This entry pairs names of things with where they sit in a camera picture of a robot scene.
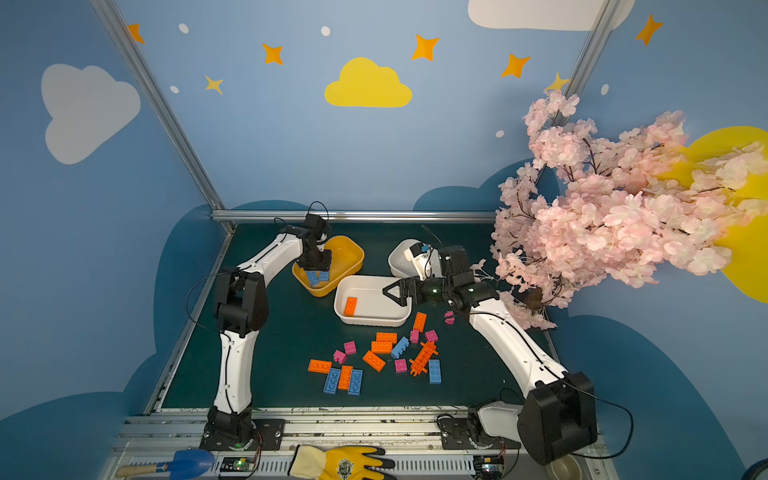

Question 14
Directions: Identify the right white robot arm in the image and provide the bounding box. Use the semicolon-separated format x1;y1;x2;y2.
382;242;598;465

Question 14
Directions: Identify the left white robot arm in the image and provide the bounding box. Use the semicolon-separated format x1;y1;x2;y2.
207;213;332;443

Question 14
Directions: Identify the white rear plastic bin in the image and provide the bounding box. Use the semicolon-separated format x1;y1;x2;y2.
388;239;442;278

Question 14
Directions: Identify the white plastic bin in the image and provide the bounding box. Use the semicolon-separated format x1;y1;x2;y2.
334;275;412;328
388;239;442;278

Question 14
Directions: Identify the yellow plastic bin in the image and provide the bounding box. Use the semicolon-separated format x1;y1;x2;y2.
291;235;365;298

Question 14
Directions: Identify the orange lego brick by bin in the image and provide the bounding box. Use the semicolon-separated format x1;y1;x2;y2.
413;312;427;332

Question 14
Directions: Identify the white front plastic bin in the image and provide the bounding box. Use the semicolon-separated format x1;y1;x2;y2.
334;275;412;328

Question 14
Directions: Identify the orange lego brick center stack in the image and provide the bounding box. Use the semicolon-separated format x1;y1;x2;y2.
370;332;399;354

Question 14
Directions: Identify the orange lego long assembly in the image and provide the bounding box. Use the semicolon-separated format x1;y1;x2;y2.
409;342;438;377

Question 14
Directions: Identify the pink lego small bottom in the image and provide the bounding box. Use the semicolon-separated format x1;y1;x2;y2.
394;359;408;373

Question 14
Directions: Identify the circuit board right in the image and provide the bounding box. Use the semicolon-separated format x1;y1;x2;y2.
472;455;505;480

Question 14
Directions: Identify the pink cherry blossom tree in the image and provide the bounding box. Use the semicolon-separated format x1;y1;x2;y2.
491;90;767;330

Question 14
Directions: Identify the yellow work glove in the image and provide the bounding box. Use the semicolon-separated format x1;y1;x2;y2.
288;445;395;480

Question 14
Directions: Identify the beige ceramic cup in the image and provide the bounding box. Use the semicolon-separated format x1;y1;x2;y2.
544;455;584;480

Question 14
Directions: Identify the green circuit board left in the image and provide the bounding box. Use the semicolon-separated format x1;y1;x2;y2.
219;457;256;475

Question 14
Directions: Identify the blue toy shovel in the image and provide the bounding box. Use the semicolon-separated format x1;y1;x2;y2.
115;449;215;480

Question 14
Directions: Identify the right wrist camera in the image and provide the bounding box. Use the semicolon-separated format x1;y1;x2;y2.
404;242;435;280

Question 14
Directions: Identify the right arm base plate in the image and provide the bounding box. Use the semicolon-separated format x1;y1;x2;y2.
436;416;522;451

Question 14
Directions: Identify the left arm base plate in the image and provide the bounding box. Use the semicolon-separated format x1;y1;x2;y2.
199;419;286;452

